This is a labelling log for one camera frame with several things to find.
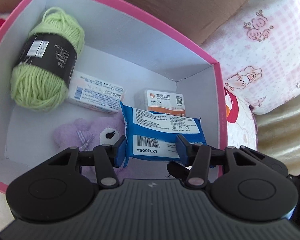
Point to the beige satin blanket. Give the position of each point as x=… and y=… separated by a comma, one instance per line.
x=279, y=135

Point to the blue wet wipes pack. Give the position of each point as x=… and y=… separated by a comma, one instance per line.
x=153, y=136

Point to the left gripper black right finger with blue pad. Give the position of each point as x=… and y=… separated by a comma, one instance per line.
x=197, y=156

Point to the clear orange-white card box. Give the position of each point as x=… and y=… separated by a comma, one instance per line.
x=161, y=102

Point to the pink cardboard box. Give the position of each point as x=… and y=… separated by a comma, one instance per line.
x=123, y=45

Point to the purple plush toy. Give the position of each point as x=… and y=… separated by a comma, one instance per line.
x=88, y=134

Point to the pink checked cartoon pillow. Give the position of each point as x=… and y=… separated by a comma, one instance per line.
x=259, y=53

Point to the small white medicine box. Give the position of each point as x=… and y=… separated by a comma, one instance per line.
x=94, y=94

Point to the white red bear quilt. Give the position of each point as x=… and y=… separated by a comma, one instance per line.
x=240, y=126

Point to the green yarn skein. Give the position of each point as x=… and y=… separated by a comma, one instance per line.
x=41, y=76

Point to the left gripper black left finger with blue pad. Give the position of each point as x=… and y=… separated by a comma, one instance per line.
x=106, y=158

